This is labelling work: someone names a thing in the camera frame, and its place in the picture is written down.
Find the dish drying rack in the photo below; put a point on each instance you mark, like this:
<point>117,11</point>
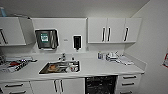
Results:
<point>15,65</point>

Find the small white container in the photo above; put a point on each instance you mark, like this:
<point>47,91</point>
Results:
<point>103,56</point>

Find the white drawer stack beside microwave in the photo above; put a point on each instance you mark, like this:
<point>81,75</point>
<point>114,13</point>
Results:
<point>15,88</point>

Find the white two-door base cabinet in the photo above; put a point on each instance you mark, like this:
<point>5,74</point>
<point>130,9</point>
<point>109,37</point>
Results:
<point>71,87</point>

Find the orange bowl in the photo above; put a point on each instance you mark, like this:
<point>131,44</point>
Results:
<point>53,67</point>

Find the small blue bottle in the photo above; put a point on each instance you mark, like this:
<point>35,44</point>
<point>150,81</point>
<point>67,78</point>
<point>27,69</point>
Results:
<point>99,55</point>

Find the blue bottle atop cabinet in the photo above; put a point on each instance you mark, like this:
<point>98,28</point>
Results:
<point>3,11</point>

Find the white drawer stack beside dishwasher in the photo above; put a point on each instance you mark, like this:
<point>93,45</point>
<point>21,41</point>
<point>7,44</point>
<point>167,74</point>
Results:
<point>128,84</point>

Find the black wall soap dispenser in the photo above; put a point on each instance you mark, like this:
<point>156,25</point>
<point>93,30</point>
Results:
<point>77,42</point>

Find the stainless steel sink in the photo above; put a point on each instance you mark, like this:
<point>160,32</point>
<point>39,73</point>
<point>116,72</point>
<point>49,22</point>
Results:
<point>44,70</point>

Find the white three-door wall cabinet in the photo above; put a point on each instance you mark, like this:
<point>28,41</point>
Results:
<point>115,29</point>

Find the stack of white plates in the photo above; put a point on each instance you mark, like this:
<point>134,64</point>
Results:
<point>112,56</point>

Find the black paper towel dispenser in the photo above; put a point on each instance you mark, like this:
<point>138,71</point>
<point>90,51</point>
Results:
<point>46,39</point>

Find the chrome faucet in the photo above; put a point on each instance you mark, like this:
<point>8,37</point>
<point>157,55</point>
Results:
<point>63,57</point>

